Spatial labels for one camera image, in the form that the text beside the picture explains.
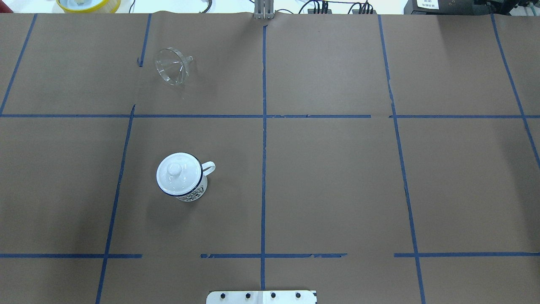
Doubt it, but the clear glass funnel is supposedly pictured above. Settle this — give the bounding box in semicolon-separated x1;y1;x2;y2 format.
155;47;194;86

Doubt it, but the white enamel mug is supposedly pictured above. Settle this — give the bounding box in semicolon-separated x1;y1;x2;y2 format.
156;161;216;202

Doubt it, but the black device with label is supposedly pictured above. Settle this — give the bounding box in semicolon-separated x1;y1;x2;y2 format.
403;0;475;16

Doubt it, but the aluminium frame post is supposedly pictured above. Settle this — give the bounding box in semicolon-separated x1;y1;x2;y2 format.
253;0;275;19

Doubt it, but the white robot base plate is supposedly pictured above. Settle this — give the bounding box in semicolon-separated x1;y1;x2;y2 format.
206;290;318;304

